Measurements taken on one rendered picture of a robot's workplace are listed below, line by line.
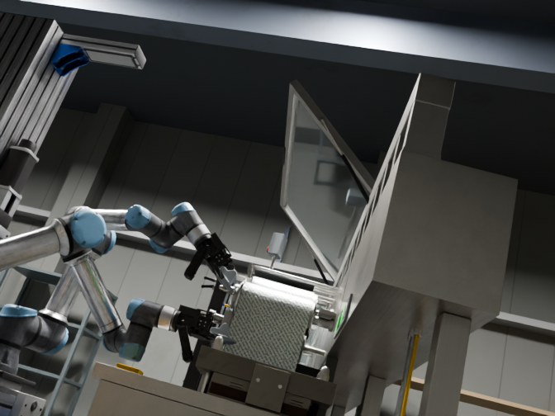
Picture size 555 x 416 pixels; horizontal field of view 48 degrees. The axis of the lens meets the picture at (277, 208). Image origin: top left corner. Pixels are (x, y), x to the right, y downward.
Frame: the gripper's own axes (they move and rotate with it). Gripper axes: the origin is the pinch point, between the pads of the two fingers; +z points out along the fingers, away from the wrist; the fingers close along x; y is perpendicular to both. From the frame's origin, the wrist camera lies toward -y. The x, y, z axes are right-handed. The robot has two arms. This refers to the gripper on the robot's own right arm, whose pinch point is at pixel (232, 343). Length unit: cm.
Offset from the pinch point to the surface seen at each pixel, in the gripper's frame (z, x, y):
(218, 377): 0.8, -18.9, -13.3
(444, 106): 37, -83, 49
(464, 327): 51, -77, 3
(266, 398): 15.4, -21.9, -15.4
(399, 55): 38, 138, 235
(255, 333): 6.3, -0.3, 5.0
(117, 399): -22.6, -25.9, -26.9
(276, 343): 13.5, -0.3, 3.8
